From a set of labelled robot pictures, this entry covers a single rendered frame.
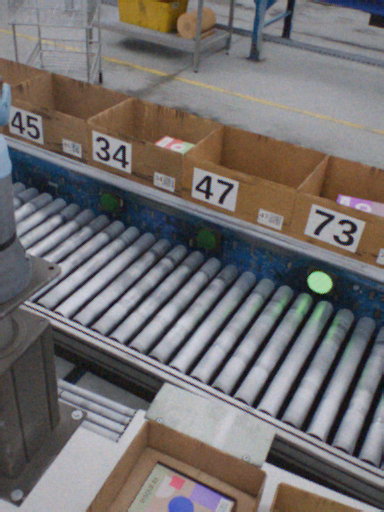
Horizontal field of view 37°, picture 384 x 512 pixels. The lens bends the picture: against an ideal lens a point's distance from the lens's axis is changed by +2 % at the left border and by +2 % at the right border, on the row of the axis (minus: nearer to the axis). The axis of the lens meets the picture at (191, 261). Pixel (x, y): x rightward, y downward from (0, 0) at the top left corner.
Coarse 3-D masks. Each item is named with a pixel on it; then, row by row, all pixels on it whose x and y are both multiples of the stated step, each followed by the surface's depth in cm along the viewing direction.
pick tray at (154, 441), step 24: (144, 432) 125; (168, 432) 124; (144, 456) 128; (168, 456) 128; (192, 456) 125; (216, 456) 121; (120, 480) 120; (144, 480) 123; (216, 480) 124; (240, 480) 122; (264, 480) 115; (96, 504) 111; (120, 504) 119; (240, 504) 120
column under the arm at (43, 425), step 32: (32, 320) 114; (0, 352) 107; (32, 352) 111; (0, 384) 104; (32, 384) 115; (0, 416) 108; (32, 416) 119; (64, 416) 135; (0, 448) 115; (32, 448) 124; (0, 480) 121; (32, 480) 121
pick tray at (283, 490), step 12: (276, 492) 113; (288, 492) 116; (300, 492) 115; (312, 492) 114; (276, 504) 119; (288, 504) 118; (300, 504) 117; (312, 504) 115; (324, 504) 114; (336, 504) 113
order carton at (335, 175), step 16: (336, 160) 189; (320, 176) 189; (336, 176) 192; (352, 176) 190; (368, 176) 187; (304, 192) 168; (320, 192) 198; (336, 192) 195; (352, 192) 193; (368, 192) 190; (304, 208) 171; (336, 208) 166; (352, 208) 163; (304, 224) 174; (368, 224) 164; (304, 240) 177; (320, 240) 174; (368, 240) 166; (352, 256) 172; (368, 256) 169
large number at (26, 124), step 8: (16, 112) 210; (24, 112) 208; (8, 120) 214; (16, 120) 212; (24, 120) 210; (32, 120) 208; (40, 120) 206; (16, 128) 215; (24, 128) 212; (32, 128) 210; (40, 128) 208; (24, 136) 215; (32, 136) 213; (40, 136) 211
